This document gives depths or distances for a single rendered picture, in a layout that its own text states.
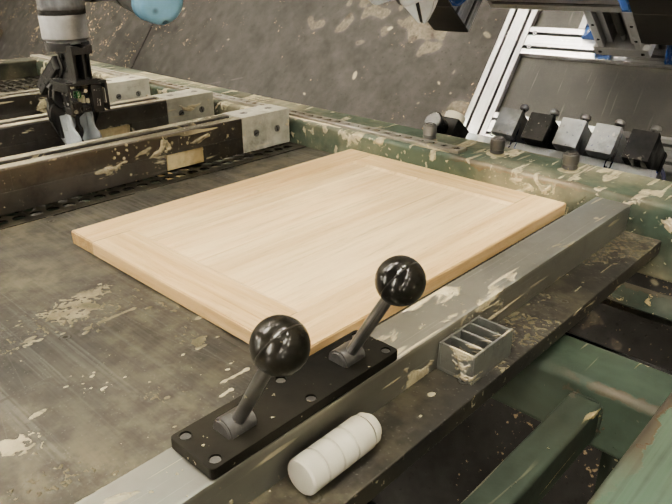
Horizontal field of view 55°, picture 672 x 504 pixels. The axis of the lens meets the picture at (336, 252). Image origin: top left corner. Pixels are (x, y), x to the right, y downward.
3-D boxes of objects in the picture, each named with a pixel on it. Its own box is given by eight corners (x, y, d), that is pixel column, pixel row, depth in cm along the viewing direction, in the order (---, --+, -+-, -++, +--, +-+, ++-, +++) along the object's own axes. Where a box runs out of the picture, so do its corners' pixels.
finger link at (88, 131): (95, 166, 117) (87, 114, 113) (80, 159, 121) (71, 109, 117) (111, 162, 119) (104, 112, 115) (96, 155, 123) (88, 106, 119)
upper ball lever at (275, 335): (266, 439, 48) (331, 339, 39) (225, 466, 46) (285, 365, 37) (236, 400, 50) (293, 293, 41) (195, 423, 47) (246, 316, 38)
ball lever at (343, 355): (370, 371, 56) (445, 274, 47) (341, 390, 54) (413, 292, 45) (342, 338, 58) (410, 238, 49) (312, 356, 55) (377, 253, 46)
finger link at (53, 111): (55, 140, 115) (46, 89, 111) (51, 138, 116) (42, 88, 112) (81, 135, 118) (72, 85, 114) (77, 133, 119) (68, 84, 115)
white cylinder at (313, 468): (314, 504, 47) (384, 448, 52) (314, 472, 45) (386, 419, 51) (286, 483, 49) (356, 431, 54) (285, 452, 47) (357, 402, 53)
